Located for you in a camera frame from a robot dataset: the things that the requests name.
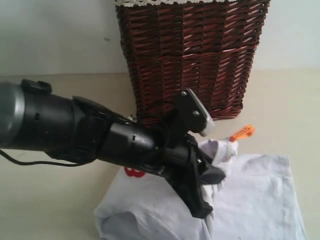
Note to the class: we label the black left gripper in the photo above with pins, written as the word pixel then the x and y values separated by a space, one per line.
pixel 186 167

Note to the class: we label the white t-shirt red logo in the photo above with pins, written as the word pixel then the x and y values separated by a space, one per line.
pixel 256 201

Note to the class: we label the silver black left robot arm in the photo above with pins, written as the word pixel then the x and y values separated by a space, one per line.
pixel 77 131

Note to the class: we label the dark red wicker basket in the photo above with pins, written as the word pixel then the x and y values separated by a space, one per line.
pixel 206 47

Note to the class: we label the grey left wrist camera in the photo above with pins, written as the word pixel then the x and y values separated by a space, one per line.
pixel 188 115

